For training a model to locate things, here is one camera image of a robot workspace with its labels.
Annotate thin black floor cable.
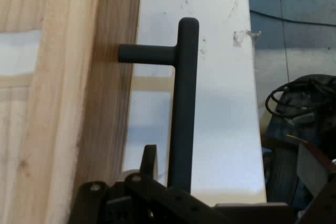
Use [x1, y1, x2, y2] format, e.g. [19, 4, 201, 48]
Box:
[249, 9, 336, 27]

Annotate coiled black cable bundle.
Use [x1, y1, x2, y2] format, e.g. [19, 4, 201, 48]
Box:
[265, 74, 336, 141]

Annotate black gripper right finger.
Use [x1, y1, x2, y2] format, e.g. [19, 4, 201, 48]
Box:
[296, 179, 336, 224]

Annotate light wooden drawer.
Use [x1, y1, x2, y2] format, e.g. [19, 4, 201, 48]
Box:
[0, 0, 142, 224]

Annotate dark fabric bag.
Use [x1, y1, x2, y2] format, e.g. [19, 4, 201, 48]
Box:
[264, 95, 336, 205]

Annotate black bar drawer handle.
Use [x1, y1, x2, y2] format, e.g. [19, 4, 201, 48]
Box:
[118, 17, 200, 195]

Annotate grey metal plate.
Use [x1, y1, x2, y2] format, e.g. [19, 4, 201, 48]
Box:
[298, 140, 336, 196]

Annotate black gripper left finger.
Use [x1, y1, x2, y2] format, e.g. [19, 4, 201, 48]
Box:
[68, 144, 232, 224]

